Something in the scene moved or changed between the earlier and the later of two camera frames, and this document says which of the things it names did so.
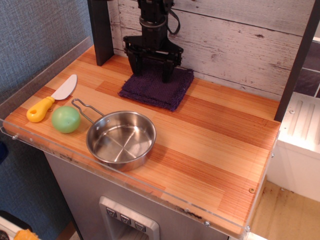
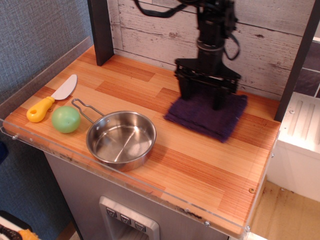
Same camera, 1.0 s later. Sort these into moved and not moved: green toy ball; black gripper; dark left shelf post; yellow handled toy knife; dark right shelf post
Moved: black gripper
Not moved: green toy ball; dark right shelf post; dark left shelf post; yellow handled toy knife
